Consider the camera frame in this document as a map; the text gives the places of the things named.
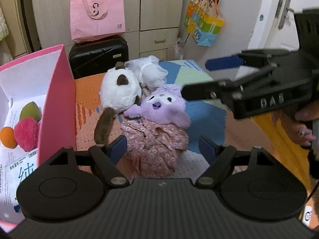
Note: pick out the orange ball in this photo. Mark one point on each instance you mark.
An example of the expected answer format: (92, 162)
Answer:
(7, 137)

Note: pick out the round blue wall sticker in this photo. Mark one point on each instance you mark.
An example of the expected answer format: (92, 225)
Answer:
(261, 17)

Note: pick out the green mango toy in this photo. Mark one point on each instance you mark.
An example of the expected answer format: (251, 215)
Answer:
(30, 110)

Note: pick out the person's right hand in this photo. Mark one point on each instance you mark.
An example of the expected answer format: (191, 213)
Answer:
(304, 129)

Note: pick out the pale crumpled plastic bag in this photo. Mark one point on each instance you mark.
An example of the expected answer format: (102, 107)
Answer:
(179, 47)

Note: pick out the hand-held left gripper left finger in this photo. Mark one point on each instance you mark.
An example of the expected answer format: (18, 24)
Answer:
(119, 147)

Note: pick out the pink fluffy ball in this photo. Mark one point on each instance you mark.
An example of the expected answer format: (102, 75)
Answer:
(26, 134)

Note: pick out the pink cardboard box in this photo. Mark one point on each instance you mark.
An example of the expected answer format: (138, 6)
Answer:
(59, 104)

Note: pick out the blue white wet wipes pack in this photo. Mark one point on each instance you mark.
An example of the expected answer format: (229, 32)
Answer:
(12, 191)

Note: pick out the purple plush with floral dress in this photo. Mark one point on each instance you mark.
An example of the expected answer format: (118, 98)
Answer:
(162, 104)

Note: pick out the white cat plush brown tail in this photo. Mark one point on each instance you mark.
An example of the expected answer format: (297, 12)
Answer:
(117, 97)

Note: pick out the light wooden wardrobe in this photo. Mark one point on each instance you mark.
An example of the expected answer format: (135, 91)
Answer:
(154, 5)

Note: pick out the beige cabinet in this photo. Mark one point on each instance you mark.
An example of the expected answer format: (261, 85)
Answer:
(15, 17)

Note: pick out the person's yellow clothing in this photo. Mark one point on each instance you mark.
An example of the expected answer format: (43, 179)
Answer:
(279, 149)

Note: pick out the cream fluffy robe green trim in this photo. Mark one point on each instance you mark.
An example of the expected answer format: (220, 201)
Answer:
(3, 29)

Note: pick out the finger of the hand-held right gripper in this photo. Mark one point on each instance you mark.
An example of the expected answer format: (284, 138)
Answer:
(204, 90)
(224, 63)

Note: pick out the colourful paper gift bag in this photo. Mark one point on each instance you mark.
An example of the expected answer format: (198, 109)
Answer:
(206, 29)

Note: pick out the black metal clothes rack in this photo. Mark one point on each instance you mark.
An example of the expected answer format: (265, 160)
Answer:
(30, 29)

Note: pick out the black suitcase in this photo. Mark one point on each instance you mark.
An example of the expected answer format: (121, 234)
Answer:
(99, 54)

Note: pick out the pink tote bag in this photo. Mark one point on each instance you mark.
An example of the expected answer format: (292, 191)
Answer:
(97, 22)

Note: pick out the metal door latch plate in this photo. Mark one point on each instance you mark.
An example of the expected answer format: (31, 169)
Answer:
(278, 7)

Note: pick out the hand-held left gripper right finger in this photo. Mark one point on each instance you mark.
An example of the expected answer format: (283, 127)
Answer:
(206, 149)

